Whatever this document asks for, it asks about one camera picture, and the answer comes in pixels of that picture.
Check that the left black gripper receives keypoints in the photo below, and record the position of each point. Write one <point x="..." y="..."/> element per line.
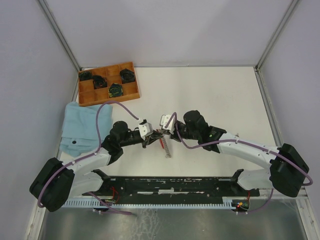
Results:
<point x="150" y="139"/>

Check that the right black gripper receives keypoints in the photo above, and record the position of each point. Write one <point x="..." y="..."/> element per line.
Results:
<point x="174" y="135"/>

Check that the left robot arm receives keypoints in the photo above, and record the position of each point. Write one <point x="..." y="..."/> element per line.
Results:
<point x="57" y="182"/>

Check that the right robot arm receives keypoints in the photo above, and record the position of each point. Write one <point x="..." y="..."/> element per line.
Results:
<point x="281" y="167"/>

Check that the black coil with green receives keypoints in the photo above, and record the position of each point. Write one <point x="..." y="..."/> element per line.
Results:
<point x="115" y="90"/>

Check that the wooden compartment tray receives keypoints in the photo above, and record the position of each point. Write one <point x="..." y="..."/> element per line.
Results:
<point x="88" y="96"/>

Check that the black coil top right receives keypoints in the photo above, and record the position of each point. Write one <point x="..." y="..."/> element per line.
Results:
<point x="127" y="76"/>

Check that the light blue cloth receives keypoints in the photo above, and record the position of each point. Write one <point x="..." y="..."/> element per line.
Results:
<point x="79" y="133"/>

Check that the black coil top left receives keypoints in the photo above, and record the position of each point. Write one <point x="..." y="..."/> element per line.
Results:
<point x="85" y="75"/>

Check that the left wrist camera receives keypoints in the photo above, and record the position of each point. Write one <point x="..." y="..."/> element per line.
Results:
<point x="145" y="129"/>

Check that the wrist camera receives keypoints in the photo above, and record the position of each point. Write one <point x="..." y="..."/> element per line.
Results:
<point x="145" y="129"/>
<point x="167" y="122"/>

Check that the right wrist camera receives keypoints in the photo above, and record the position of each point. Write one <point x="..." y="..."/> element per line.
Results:
<point x="167" y="122"/>

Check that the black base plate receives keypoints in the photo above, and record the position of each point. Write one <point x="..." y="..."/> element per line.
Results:
<point x="165" y="189"/>

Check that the slotted cable duct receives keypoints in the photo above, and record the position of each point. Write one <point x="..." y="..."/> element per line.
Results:
<point x="220" y="203"/>

